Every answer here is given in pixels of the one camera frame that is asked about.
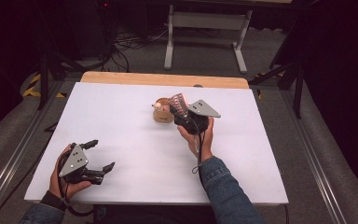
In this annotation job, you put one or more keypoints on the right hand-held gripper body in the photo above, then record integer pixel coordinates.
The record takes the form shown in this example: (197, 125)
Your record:
(202, 109)

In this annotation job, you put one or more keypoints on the person's right hand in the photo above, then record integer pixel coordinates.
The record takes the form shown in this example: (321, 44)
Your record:
(206, 143)

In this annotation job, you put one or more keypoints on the wooden table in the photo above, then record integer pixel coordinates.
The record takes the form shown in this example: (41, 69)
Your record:
(155, 79)

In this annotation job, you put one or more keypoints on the yellow black hazard tape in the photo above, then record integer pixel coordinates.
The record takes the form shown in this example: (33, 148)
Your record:
(258, 93)
(32, 87)

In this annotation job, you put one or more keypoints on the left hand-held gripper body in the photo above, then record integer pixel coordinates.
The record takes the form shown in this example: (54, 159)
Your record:
(74, 161)

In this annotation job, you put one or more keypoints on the person's left hand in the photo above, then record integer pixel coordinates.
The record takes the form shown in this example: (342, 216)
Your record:
(56, 183)

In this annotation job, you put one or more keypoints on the white board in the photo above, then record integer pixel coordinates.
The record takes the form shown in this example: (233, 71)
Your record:
(143, 161)

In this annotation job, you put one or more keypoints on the aluminium floor rail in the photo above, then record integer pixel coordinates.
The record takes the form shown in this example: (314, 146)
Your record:
(15, 155)
(313, 161)

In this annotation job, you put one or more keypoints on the black metal stand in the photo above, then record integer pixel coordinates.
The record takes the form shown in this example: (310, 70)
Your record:
(44, 81)
(298, 90)

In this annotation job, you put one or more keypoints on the pink hairbrush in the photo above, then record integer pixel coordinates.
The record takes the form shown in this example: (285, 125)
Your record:
(180, 102)

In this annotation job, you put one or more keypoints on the tan round holder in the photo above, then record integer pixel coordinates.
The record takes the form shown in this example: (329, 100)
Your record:
(161, 117)

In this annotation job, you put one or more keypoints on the grey metal table frame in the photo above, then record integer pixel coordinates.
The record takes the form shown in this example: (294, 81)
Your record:
(208, 21)

